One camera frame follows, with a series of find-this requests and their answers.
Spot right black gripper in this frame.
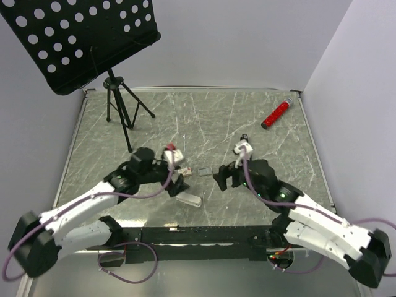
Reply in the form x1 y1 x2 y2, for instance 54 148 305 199
212 154 266 198

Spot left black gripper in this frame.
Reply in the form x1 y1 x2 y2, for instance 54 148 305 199
139 158 189 196

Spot small staple box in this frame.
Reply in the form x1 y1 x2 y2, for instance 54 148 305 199
178 167 192 177

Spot white stapler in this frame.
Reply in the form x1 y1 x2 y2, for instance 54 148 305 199
175 192 202 207

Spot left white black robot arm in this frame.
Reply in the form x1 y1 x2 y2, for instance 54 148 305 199
6 144 188 278

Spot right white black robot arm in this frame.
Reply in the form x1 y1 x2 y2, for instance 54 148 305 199
213 159 392 288

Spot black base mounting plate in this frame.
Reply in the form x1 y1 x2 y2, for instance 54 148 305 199
87 225 290 264

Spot red glitter tube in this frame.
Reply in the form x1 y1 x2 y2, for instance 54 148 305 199
261 98 293 129

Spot black perforated music stand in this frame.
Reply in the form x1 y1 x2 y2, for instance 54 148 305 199
0 0 162 153

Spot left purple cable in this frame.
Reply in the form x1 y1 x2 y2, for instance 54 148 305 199
1 160 177 284

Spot purple cable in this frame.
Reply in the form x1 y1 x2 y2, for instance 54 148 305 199
1 160 177 284
241 148 396 278

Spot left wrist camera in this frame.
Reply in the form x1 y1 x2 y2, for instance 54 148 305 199
162 143 184 169

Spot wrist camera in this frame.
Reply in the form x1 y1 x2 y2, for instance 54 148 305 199
233 139 254 168
162 143 184 169

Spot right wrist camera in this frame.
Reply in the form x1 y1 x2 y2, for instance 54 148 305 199
233 139 254 168

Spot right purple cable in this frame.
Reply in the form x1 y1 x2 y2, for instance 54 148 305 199
241 148 396 278

